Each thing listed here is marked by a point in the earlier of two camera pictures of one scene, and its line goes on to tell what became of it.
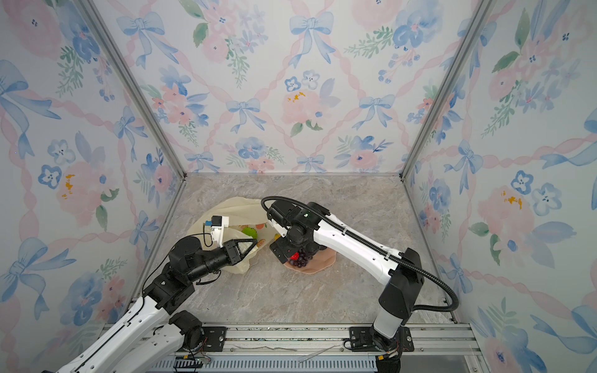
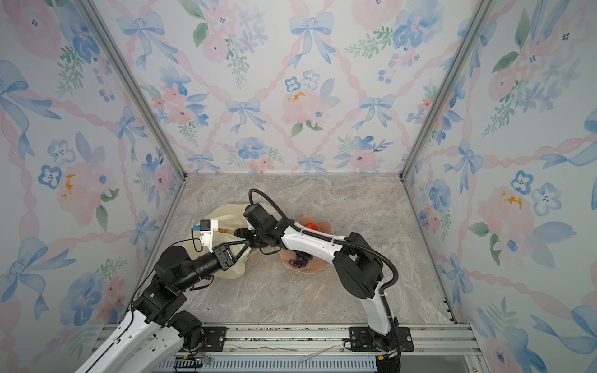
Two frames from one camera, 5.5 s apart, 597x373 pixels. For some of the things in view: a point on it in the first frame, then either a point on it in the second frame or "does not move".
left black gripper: (232, 252) does not move
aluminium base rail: (446, 347) does not move
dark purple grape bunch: (301, 260) does not move
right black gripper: (281, 244) → (243, 234)
